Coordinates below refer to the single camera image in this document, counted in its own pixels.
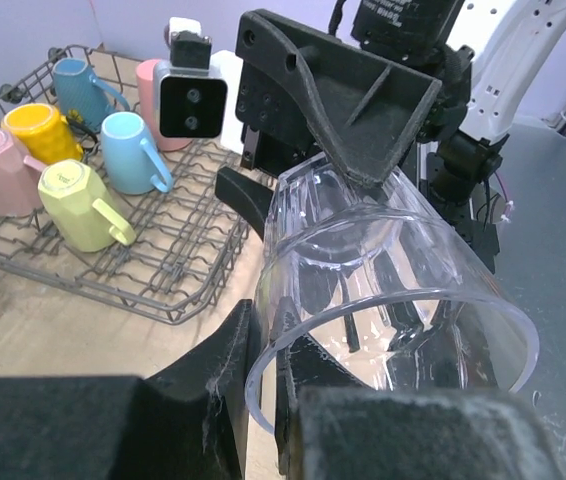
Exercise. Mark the clear plastic cup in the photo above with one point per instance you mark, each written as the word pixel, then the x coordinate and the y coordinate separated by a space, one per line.
pixel 389 295

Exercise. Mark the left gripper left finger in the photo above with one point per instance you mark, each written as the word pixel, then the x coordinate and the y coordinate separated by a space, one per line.
pixel 187 421

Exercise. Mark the pink handleless tumbler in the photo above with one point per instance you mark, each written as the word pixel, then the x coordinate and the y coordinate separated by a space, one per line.
pixel 147 107

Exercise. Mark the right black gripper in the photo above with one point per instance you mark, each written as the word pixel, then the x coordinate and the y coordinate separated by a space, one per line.
pixel 283 115

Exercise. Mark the grey wire dish rack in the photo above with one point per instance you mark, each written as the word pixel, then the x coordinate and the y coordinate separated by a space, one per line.
pixel 187 241

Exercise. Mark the light blue mug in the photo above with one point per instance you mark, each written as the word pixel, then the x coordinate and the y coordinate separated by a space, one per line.
pixel 130 155

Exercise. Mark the teal textured mug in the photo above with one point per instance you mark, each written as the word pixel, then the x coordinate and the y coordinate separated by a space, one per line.
pixel 82 95

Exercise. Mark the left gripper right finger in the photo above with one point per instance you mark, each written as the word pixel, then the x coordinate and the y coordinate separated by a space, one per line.
pixel 447 412

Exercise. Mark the green faceted mug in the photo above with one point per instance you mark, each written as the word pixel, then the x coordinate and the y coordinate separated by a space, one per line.
pixel 82 208

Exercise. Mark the yellow mug black handle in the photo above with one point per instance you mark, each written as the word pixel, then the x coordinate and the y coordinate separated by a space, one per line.
pixel 49 135

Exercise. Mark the pale pink faceted mug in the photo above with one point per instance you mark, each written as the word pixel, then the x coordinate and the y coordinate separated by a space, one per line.
pixel 19 176

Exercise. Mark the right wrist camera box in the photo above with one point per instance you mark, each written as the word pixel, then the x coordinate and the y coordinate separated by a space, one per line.
pixel 196 89

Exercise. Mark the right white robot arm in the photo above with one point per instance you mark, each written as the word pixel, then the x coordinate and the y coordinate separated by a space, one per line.
pixel 450 74

